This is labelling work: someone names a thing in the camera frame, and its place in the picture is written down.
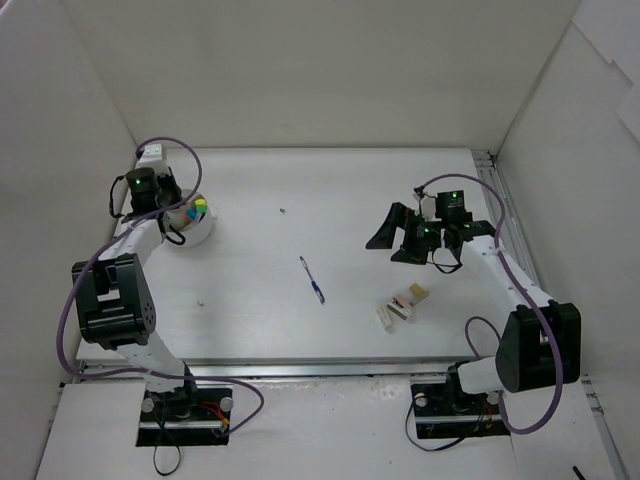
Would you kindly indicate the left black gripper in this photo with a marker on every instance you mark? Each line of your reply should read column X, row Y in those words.
column 167, row 198

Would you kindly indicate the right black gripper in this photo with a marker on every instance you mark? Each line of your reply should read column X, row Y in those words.
column 410, row 239

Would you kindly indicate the yellow cap highlighter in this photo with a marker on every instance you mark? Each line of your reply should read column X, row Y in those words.
column 201, row 205

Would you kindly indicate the blue gel pen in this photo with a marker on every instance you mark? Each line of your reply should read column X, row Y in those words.
column 313, row 282

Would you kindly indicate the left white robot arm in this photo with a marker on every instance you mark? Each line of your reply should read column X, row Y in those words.
column 114, row 305

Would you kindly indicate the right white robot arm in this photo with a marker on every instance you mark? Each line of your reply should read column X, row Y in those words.
column 540, row 342

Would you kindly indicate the white round divided container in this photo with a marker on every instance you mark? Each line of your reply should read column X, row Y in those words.
column 190, row 224

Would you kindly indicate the yellow eraser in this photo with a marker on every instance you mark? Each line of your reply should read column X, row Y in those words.
column 416, row 289

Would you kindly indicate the white eraser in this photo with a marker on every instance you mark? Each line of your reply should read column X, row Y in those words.
column 418, row 299

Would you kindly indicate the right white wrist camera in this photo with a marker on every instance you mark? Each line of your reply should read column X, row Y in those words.
column 426, row 203

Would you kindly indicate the aluminium rail right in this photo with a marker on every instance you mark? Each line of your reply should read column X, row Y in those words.
column 513, row 237

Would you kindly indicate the aluminium rail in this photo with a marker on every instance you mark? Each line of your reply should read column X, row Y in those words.
column 289, row 368
column 513, row 237

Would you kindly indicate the aluminium rail front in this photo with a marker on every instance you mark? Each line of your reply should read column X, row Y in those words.
column 289, row 368

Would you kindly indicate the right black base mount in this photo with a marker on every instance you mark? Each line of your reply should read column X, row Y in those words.
column 441, row 417

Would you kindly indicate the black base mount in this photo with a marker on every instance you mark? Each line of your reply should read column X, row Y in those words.
column 206, row 423
column 441, row 417

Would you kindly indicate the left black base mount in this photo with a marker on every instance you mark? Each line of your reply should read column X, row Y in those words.
column 206, row 423

